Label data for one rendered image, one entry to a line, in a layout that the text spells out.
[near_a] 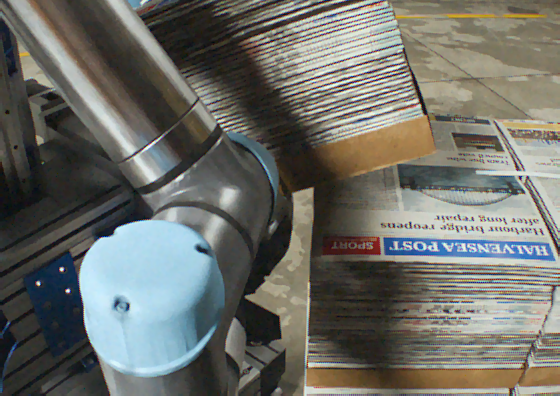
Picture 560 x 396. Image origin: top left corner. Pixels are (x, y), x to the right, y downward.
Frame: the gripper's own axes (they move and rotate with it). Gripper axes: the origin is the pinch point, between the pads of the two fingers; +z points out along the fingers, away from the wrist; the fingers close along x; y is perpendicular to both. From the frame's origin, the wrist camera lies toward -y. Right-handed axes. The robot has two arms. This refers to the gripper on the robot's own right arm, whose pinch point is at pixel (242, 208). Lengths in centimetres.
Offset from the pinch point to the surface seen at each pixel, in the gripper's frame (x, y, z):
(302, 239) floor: 26, -80, 103
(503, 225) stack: -27.7, -12.0, 0.7
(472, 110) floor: -56, -112, 222
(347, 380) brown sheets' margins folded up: -4.6, -25.1, -5.9
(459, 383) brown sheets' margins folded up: -18.3, -30.9, -5.9
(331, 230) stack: -8.7, -4.9, -1.3
